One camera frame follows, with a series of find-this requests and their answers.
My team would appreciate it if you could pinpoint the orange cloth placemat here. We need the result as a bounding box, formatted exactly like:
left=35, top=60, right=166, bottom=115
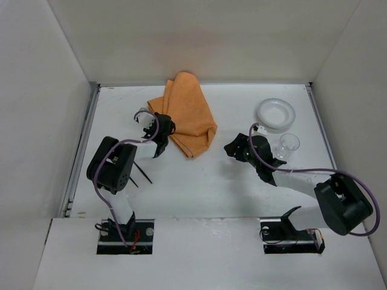
left=148, top=72, right=218, bottom=158

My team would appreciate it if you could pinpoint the black plastic knife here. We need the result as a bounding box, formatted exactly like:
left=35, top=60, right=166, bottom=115
left=134, top=162, right=153, bottom=184

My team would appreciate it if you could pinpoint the clear plastic cup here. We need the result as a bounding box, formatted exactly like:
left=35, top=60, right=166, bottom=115
left=275, top=133, right=300, bottom=160

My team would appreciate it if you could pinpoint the white round plate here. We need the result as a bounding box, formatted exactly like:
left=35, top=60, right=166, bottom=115
left=256, top=98, right=296, bottom=129

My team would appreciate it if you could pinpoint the black plastic fork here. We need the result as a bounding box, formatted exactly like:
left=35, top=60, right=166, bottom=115
left=129, top=177, right=139, bottom=188

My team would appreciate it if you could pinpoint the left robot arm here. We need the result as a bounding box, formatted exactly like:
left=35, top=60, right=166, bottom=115
left=86, top=109, right=176, bottom=239

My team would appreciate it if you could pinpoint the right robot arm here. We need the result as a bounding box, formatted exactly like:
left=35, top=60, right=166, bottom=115
left=224, top=134, right=380, bottom=236

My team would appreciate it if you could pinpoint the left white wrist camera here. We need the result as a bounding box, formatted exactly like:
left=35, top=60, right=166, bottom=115
left=134, top=108, right=155, bottom=129

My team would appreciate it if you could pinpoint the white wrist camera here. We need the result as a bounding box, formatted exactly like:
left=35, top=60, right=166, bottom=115
left=134, top=108, right=155, bottom=129
left=252, top=124, right=268, bottom=137

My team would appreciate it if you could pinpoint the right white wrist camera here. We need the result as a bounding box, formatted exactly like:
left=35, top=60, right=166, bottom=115
left=252, top=124, right=268, bottom=137

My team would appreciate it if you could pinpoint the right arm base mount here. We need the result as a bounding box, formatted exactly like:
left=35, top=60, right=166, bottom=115
left=259, top=218, right=325, bottom=254

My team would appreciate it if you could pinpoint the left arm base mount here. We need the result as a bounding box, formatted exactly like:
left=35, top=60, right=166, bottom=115
left=94, top=219, right=155, bottom=255

